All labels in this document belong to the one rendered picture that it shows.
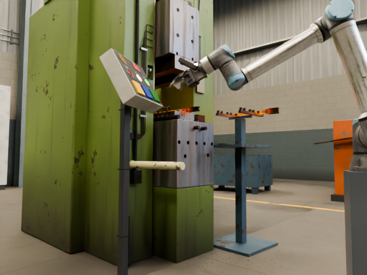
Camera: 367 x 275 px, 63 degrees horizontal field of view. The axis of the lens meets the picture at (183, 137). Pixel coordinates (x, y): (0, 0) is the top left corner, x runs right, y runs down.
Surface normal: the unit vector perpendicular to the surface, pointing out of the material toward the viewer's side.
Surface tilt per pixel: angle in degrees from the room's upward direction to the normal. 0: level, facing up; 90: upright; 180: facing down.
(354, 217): 90
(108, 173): 90
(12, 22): 90
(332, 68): 90
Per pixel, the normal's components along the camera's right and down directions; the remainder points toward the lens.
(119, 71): -0.32, -0.07
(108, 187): -0.69, -0.05
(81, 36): 0.73, -0.04
